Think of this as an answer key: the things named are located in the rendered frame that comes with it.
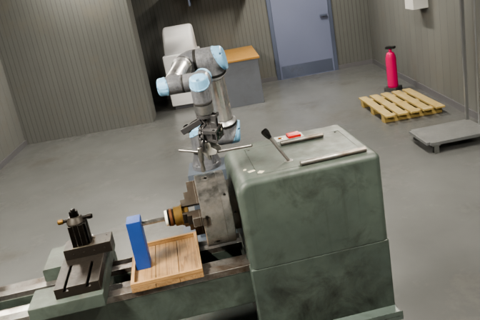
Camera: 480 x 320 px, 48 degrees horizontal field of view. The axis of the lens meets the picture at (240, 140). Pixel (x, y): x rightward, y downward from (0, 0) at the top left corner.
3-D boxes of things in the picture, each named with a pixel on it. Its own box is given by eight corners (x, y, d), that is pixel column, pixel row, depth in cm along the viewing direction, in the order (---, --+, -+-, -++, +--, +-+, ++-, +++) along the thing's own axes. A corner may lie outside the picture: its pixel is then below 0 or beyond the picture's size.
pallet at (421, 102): (446, 114, 648) (446, 106, 645) (383, 126, 648) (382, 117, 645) (413, 94, 755) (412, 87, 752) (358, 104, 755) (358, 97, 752)
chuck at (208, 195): (221, 216, 258) (210, 158, 244) (232, 256, 231) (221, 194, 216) (203, 219, 258) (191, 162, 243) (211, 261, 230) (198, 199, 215)
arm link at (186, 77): (183, 69, 222) (181, 78, 212) (210, 65, 221) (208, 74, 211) (187, 87, 225) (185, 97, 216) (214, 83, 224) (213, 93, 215)
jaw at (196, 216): (207, 206, 233) (209, 214, 222) (209, 216, 234) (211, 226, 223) (181, 211, 232) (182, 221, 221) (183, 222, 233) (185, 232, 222)
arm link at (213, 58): (215, 138, 288) (192, 44, 257) (243, 133, 286) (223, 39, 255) (214, 151, 278) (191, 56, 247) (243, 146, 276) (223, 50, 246)
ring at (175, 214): (186, 199, 239) (166, 203, 238) (187, 207, 230) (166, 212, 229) (190, 218, 242) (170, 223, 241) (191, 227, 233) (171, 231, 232)
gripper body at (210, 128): (217, 144, 214) (212, 117, 209) (198, 143, 217) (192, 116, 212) (224, 136, 220) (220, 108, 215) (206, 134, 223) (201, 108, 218)
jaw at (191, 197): (206, 203, 240) (201, 178, 244) (206, 201, 235) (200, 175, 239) (181, 208, 239) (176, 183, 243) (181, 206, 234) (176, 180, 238)
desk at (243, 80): (222, 110, 857) (213, 64, 835) (219, 92, 989) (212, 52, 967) (266, 102, 858) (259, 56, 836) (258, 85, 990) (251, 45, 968)
